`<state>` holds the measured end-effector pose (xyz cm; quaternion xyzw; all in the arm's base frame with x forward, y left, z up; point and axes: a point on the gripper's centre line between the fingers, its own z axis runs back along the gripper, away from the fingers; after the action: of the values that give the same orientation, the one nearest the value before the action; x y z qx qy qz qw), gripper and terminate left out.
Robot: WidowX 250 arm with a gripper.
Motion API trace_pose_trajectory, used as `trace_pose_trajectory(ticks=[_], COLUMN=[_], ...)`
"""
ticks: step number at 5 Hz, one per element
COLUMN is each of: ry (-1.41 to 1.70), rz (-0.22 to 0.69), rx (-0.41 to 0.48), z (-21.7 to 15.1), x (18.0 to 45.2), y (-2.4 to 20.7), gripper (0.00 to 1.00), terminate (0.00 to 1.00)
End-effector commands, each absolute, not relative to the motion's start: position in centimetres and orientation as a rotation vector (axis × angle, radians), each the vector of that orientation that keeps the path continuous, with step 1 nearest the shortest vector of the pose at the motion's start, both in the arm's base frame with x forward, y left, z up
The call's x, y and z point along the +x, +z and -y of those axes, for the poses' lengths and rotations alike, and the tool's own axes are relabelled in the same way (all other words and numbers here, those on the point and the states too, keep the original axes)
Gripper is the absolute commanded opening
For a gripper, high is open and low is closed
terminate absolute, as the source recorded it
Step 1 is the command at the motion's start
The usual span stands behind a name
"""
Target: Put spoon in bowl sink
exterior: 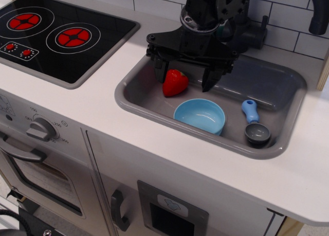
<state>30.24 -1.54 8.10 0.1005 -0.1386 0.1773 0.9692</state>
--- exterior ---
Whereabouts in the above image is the grey dispenser panel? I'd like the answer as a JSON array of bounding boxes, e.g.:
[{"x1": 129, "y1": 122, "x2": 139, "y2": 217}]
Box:
[{"x1": 137, "y1": 180, "x2": 209, "y2": 236}]

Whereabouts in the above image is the grey oven knob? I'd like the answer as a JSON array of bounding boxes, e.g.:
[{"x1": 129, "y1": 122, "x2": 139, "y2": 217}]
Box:
[{"x1": 26, "y1": 118, "x2": 57, "y2": 142}]

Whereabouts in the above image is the grey oven door handle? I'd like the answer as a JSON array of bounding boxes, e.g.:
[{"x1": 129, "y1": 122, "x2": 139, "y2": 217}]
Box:
[{"x1": 1, "y1": 132, "x2": 47, "y2": 163}]

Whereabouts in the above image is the light blue bowl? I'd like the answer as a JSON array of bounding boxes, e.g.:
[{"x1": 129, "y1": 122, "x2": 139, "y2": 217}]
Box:
[{"x1": 173, "y1": 98, "x2": 226, "y2": 135}]

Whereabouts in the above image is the grey sink basin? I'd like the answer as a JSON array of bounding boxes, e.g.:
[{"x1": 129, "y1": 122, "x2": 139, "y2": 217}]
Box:
[{"x1": 115, "y1": 55, "x2": 307, "y2": 159}]

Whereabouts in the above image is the blue grey toy spoon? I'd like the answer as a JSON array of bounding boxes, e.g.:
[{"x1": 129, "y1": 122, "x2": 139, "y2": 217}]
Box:
[{"x1": 242, "y1": 99, "x2": 271, "y2": 144}]

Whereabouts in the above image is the black toy stovetop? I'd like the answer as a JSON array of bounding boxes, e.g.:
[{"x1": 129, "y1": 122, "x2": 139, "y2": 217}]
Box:
[{"x1": 1, "y1": 0, "x2": 140, "y2": 89}]

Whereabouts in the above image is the black cable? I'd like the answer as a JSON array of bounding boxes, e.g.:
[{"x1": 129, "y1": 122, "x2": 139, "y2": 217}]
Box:
[{"x1": 0, "y1": 209, "x2": 33, "y2": 236}]

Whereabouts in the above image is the red toy strawberry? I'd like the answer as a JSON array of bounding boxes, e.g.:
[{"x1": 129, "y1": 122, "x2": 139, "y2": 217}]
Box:
[{"x1": 162, "y1": 69, "x2": 189, "y2": 97}]

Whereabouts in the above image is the grey cabinet door handle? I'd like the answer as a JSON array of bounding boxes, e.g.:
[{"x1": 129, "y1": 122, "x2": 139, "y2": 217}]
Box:
[{"x1": 110, "y1": 190, "x2": 130, "y2": 232}]

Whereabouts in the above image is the toy oven door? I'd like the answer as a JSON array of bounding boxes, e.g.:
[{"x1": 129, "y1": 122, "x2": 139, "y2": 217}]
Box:
[{"x1": 0, "y1": 128, "x2": 103, "y2": 236}]

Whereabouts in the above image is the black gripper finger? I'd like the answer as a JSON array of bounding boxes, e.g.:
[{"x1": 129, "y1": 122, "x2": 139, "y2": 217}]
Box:
[
  {"x1": 154, "y1": 56, "x2": 169, "y2": 83},
  {"x1": 202, "y1": 68, "x2": 223, "y2": 92}
]

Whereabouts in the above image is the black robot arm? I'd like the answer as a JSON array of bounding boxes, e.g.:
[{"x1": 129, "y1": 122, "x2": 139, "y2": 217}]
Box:
[{"x1": 146, "y1": 0, "x2": 248, "y2": 92}]

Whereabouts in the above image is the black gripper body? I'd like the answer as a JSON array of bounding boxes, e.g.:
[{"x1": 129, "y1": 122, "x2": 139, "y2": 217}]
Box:
[{"x1": 146, "y1": 13, "x2": 239, "y2": 75}]

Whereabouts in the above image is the dark grey faucet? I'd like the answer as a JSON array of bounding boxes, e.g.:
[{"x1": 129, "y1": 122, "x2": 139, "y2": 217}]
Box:
[{"x1": 218, "y1": 0, "x2": 329, "y2": 54}]

